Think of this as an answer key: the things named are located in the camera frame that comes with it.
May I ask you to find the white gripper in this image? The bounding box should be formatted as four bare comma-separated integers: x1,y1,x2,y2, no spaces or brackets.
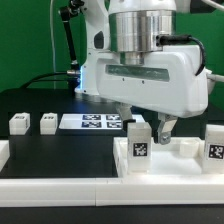
96,45,208,145

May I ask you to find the white square tabletop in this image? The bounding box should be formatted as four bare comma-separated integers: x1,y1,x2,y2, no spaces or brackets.
113,137,204,178

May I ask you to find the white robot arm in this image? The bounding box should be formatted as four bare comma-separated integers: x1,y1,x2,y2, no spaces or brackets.
79,0,224,144

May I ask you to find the white front fence bar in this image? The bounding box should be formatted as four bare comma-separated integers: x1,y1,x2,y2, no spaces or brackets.
0,175,224,207

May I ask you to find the white left fence piece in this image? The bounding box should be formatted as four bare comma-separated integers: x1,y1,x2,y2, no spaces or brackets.
0,140,10,171

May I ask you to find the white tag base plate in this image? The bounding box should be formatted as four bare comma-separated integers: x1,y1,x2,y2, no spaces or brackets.
58,113,146,131

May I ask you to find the black cable bundle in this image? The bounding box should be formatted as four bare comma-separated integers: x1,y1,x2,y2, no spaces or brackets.
20,69,81,90

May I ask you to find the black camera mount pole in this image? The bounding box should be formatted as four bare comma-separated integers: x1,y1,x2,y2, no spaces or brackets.
59,0,84,94

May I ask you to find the white hanging cable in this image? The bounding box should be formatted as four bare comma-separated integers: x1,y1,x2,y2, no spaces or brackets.
49,0,58,90

